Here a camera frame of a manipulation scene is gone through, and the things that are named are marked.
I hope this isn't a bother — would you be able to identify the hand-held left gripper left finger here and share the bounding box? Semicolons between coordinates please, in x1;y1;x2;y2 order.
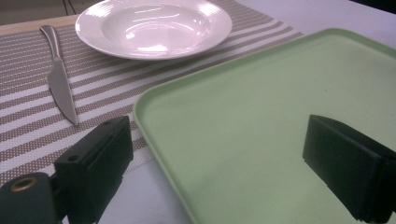
53;115;134;224

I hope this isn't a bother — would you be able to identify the white deep plate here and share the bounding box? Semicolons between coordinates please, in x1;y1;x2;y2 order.
75;0;233;61

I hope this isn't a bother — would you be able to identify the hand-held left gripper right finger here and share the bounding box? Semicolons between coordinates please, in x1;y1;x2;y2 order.
302;114;396;224

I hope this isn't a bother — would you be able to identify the brown striped woven placemat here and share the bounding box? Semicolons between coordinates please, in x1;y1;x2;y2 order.
0;0;304;188

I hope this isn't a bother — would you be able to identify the silver table knife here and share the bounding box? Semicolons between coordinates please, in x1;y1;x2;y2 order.
39;24;79;127

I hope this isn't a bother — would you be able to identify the green plastic tray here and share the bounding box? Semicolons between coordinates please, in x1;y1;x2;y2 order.
133;27;396;224

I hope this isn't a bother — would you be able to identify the black cable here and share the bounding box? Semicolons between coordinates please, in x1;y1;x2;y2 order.
62;0;78;16

